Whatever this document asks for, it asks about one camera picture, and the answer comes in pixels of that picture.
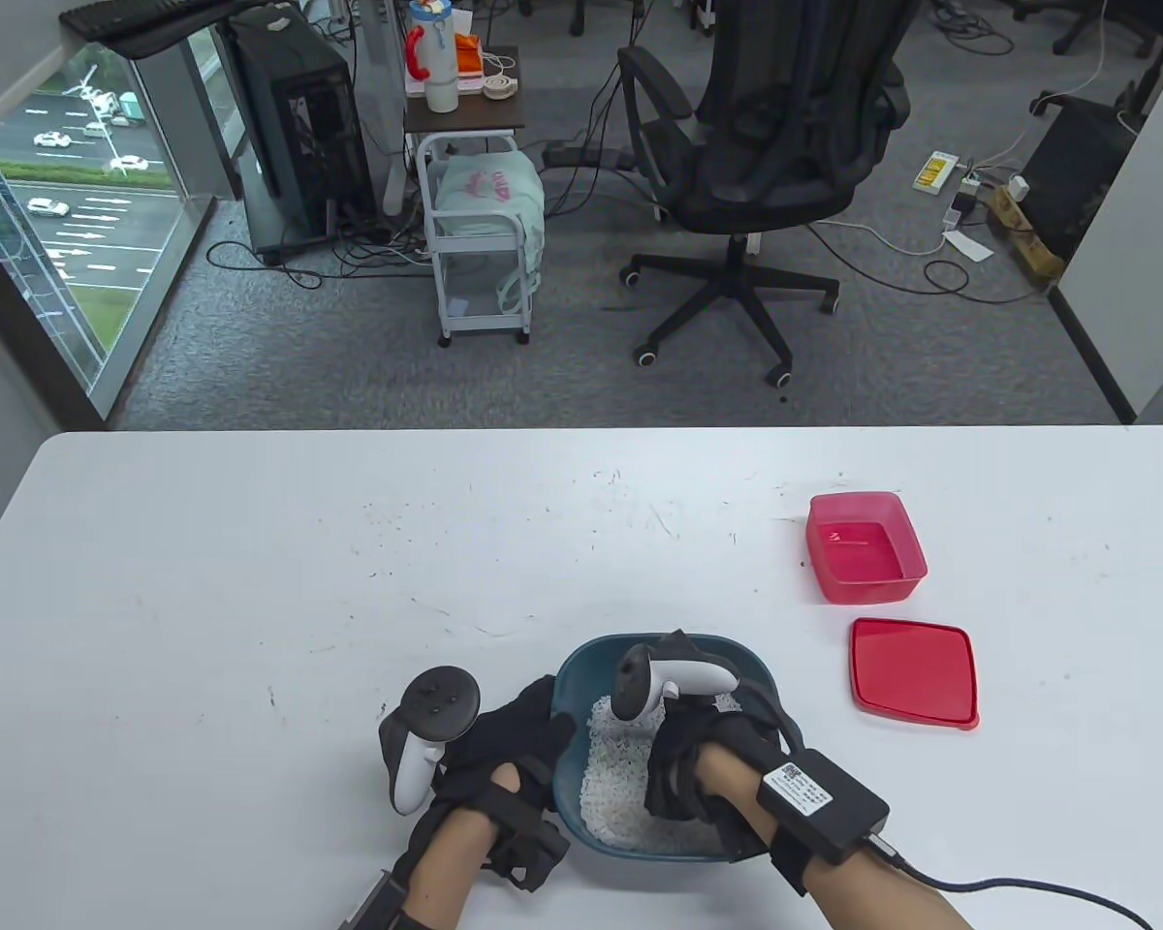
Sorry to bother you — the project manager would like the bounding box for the black office chair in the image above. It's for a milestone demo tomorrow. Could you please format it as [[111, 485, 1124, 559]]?
[[617, 0, 914, 390]]

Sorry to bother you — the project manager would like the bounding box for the tangle of black floor cables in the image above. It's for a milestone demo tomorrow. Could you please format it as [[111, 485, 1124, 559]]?
[[205, 199, 439, 292]]

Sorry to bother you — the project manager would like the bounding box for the white tumbler with red handle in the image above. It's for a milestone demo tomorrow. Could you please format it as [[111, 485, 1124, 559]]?
[[406, 0, 462, 115]]

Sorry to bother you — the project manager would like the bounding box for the brown side table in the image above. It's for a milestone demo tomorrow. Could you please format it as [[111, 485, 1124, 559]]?
[[404, 46, 526, 139]]

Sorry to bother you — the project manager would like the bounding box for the person's right forearm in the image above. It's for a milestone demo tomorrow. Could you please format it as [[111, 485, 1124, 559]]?
[[698, 751, 975, 930]]

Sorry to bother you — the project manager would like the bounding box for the black keyboard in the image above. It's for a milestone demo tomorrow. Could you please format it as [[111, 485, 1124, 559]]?
[[58, 0, 216, 42]]

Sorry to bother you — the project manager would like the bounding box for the black power strip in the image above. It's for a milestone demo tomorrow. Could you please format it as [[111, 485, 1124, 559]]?
[[541, 142, 633, 173]]

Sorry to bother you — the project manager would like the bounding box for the black and white controller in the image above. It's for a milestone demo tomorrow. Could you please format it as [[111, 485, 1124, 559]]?
[[609, 647, 743, 724], [378, 668, 483, 817]]

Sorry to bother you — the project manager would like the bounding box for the red plastic container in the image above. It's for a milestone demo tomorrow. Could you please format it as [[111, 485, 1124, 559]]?
[[804, 491, 929, 606]]

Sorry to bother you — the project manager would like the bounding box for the white rice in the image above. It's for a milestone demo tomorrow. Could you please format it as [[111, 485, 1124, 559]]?
[[580, 690, 738, 855]]

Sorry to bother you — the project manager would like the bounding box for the teal plastic basin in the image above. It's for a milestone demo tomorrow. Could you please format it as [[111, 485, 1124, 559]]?
[[550, 635, 805, 861]]

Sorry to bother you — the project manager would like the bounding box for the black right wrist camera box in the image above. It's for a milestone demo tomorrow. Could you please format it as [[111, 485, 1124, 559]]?
[[758, 748, 891, 897]]

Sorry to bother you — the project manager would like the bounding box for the black case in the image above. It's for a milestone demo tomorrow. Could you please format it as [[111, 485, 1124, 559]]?
[[1016, 97, 1137, 264]]

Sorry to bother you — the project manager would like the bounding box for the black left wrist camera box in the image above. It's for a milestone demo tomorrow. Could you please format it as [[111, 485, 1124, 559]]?
[[337, 870, 413, 930]]

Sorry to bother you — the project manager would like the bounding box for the person's left forearm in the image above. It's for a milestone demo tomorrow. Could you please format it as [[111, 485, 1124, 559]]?
[[399, 806, 497, 930]]

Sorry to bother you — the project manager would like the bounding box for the red plastic lid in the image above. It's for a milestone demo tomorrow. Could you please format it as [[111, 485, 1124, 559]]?
[[850, 617, 981, 729]]

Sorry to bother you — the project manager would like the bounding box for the person's left hand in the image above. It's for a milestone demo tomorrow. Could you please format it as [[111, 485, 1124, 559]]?
[[431, 675, 575, 892]]

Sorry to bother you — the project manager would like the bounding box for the pale green plastic bag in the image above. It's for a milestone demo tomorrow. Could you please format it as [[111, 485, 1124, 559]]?
[[434, 155, 548, 311]]

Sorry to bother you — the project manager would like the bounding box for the white rolling cart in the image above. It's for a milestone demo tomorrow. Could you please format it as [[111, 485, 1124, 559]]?
[[417, 134, 544, 348]]

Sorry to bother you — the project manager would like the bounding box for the person's right hand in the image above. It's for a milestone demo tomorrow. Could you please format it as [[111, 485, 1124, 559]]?
[[644, 630, 798, 863]]

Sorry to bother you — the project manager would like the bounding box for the glass window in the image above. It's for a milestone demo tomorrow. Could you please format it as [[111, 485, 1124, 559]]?
[[0, 24, 253, 422]]

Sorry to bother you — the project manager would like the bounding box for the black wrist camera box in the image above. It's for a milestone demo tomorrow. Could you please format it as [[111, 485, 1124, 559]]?
[[337, 870, 413, 930], [758, 748, 891, 897]]

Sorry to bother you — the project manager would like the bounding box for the white desk leg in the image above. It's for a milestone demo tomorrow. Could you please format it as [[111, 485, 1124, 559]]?
[[354, 0, 410, 219]]

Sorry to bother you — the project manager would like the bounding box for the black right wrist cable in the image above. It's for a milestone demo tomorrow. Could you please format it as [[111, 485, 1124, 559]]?
[[867, 838, 1154, 930]]

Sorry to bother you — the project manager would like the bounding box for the black computer tower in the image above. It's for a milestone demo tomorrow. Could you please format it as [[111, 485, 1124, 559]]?
[[225, 5, 374, 267]]

